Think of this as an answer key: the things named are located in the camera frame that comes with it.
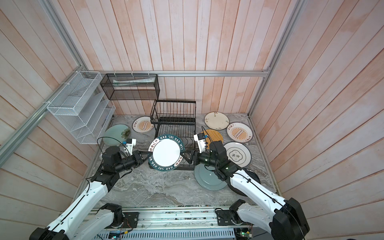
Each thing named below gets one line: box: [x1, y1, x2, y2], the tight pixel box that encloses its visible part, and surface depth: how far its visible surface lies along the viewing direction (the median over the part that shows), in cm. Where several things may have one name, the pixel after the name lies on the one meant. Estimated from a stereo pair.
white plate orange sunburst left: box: [132, 115, 155, 133], surface depth 116 cm
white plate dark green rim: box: [148, 134, 186, 172], surface depth 78 cm
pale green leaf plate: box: [102, 123, 131, 146], surface depth 110 cm
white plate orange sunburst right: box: [226, 122, 254, 143], surface depth 112 cm
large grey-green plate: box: [194, 163, 228, 191], surface depth 86 cm
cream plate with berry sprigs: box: [204, 111, 230, 131], surface depth 120 cm
